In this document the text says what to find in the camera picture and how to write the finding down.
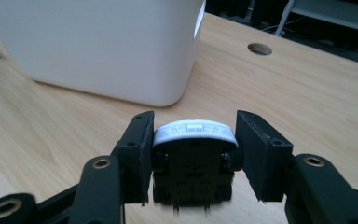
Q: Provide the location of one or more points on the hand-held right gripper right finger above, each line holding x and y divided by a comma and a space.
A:
261, 158

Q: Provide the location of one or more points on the white toy car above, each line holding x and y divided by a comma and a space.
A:
195, 161

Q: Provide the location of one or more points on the white plastic storage bin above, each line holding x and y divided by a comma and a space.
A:
105, 46

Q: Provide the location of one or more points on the white metal desk frame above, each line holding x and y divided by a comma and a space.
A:
338, 12

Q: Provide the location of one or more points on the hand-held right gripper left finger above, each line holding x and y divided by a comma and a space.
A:
136, 155

